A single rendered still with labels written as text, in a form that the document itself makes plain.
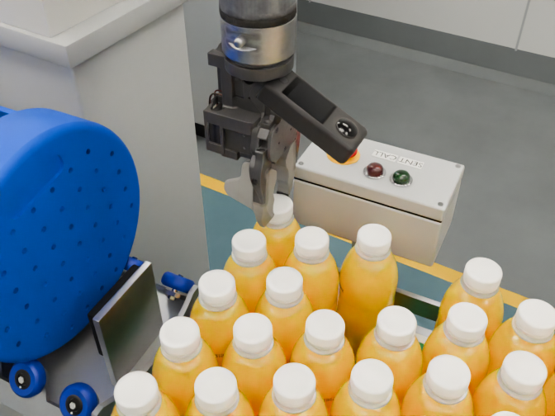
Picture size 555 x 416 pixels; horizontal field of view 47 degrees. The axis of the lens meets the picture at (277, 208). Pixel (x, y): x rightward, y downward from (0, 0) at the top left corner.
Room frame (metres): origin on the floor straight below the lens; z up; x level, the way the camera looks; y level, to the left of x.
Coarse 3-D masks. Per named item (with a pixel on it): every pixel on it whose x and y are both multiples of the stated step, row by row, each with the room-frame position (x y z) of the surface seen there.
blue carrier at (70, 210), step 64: (0, 128) 0.54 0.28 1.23; (64, 128) 0.55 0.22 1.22; (0, 192) 0.46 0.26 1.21; (64, 192) 0.53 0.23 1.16; (128, 192) 0.62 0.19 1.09; (0, 256) 0.44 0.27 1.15; (64, 256) 0.51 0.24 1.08; (128, 256) 0.60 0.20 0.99; (0, 320) 0.42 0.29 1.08; (64, 320) 0.48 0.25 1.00
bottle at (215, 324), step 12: (240, 300) 0.45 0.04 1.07; (192, 312) 0.45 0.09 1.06; (204, 312) 0.44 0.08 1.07; (216, 312) 0.43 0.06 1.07; (228, 312) 0.44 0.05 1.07; (240, 312) 0.44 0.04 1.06; (204, 324) 0.43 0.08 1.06; (216, 324) 0.42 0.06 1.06; (228, 324) 0.43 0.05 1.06; (204, 336) 0.42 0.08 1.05; (216, 336) 0.42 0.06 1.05; (228, 336) 0.42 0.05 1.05; (216, 348) 0.42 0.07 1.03
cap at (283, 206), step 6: (276, 198) 0.59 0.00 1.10; (282, 198) 0.59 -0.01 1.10; (288, 198) 0.59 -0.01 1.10; (276, 204) 0.58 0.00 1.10; (282, 204) 0.58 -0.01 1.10; (288, 204) 0.58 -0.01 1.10; (276, 210) 0.57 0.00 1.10; (282, 210) 0.57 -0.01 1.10; (288, 210) 0.57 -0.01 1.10; (276, 216) 0.56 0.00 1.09; (282, 216) 0.56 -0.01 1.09; (288, 216) 0.57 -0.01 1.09; (270, 222) 0.56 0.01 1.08; (276, 222) 0.56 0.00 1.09; (282, 222) 0.56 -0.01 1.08
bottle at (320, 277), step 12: (288, 264) 0.51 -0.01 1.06; (300, 264) 0.51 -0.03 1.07; (312, 264) 0.50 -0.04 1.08; (324, 264) 0.51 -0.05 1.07; (312, 276) 0.49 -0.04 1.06; (324, 276) 0.50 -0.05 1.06; (336, 276) 0.51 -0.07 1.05; (312, 288) 0.49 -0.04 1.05; (324, 288) 0.49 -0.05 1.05; (336, 288) 0.50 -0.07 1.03; (312, 300) 0.49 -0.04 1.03; (324, 300) 0.49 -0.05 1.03; (336, 300) 0.51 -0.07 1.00
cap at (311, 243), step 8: (304, 232) 0.53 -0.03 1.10; (312, 232) 0.53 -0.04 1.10; (320, 232) 0.53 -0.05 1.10; (296, 240) 0.51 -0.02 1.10; (304, 240) 0.51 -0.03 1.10; (312, 240) 0.51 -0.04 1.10; (320, 240) 0.51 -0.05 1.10; (328, 240) 0.52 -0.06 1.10; (296, 248) 0.51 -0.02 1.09; (304, 248) 0.50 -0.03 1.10; (312, 248) 0.50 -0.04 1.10; (320, 248) 0.50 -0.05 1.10; (304, 256) 0.50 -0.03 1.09; (312, 256) 0.50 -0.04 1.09; (320, 256) 0.50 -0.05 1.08
